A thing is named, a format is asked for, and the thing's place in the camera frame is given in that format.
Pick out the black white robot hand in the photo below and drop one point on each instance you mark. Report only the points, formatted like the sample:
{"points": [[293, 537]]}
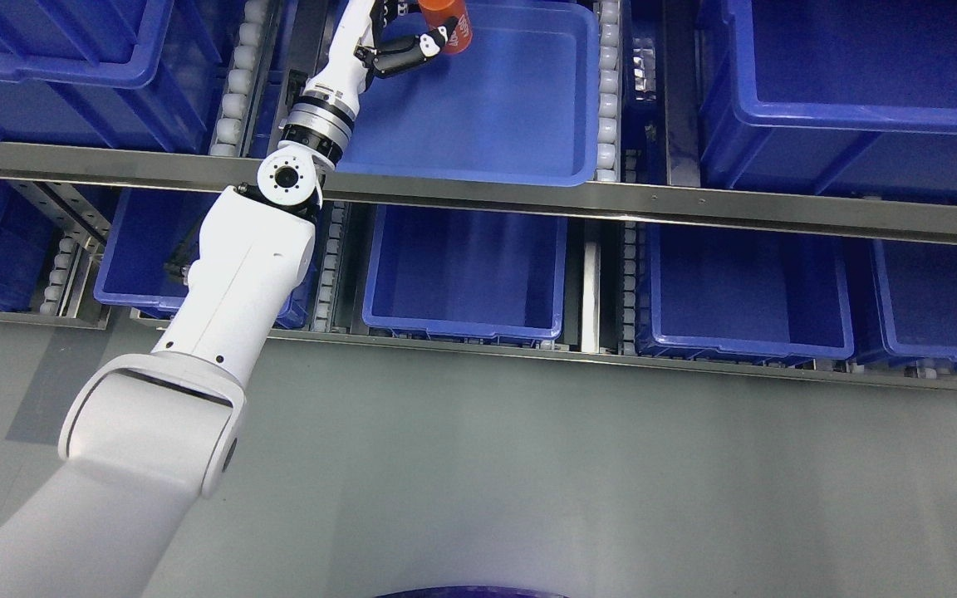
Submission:
{"points": [[359, 54]]}

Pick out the orange cylindrical capacitor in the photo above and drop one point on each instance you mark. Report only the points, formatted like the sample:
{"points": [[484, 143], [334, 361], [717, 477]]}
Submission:
{"points": [[454, 17]]}

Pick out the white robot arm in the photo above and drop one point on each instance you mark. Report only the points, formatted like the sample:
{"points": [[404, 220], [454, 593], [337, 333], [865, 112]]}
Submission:
{"points": [[151, 433]]}

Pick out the blue shallow tray bin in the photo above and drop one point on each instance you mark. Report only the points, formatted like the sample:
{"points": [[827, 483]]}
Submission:
{"points": [[519, 106]]}

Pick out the blue bin upper left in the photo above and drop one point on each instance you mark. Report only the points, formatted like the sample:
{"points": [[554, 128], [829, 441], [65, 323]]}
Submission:
{"points": [[131, 75]]}

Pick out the blue bin lower centre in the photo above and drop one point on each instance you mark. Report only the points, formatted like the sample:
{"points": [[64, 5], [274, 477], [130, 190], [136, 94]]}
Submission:
{"points": [[466, 275]]}

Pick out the blue bin lower left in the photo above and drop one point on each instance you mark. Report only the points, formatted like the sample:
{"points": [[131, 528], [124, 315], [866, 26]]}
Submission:
{"points": [[138, 257]]}

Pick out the blue bin upper right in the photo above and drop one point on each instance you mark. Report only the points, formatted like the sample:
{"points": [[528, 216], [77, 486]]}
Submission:
{"points": [[830, 97]]}

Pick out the blue bin lower far right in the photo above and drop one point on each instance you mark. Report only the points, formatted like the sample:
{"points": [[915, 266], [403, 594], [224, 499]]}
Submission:
{"points": [[903, 301]]}

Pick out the steel shelf rack frame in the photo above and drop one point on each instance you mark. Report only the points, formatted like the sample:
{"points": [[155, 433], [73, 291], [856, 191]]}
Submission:
{"points": [[53, 176]]}

